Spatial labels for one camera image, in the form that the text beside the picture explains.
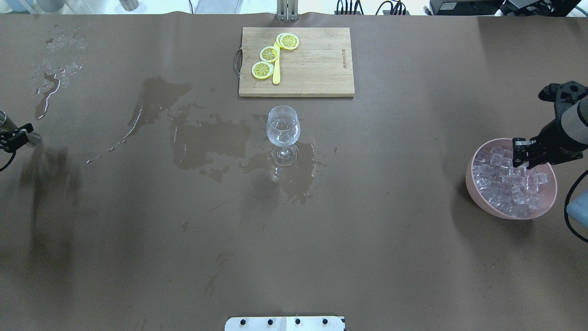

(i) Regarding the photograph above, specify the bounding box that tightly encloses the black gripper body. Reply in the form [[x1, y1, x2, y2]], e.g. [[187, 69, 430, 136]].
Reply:
[[528, 120, 584, 165]]

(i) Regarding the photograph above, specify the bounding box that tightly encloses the steel double jigger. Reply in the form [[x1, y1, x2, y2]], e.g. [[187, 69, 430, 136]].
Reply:
[[0, 111, 41, 147]]

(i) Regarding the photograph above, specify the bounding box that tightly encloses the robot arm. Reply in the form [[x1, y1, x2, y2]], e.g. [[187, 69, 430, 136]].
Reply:
[[512, 93, 588, 169]]

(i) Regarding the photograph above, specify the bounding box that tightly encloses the pink bowl of ice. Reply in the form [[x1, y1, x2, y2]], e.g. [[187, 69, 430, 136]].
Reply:
[[465, 138, 558, 220]]

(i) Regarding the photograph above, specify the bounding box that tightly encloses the clear wine glass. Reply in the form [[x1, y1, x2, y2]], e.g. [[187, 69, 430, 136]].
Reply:
[[266, 105, 300, 167]]

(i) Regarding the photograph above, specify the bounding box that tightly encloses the bamboo cutting board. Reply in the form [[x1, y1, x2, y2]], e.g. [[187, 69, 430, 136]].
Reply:
[[238, 27, 355, 97]]

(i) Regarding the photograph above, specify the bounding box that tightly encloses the lemon slice far end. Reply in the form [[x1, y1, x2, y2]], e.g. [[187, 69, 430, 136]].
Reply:
[[276, 32, 300, 50]]

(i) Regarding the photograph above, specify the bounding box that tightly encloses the middle lemon slice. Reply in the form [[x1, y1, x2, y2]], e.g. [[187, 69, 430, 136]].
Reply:
[[259, 46, 281, 63]]

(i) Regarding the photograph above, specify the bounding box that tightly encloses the lemon slice near handle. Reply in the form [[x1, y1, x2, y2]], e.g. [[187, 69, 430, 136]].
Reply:
[[251, 61, 274, 80]]

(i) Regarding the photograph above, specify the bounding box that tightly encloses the aluminium frame post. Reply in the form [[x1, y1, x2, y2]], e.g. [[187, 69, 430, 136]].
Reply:
[[276, 0, 300, 22]]

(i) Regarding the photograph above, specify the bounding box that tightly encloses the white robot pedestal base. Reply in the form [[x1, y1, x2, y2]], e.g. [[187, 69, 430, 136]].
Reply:
[[224, 315, 346, 331]]

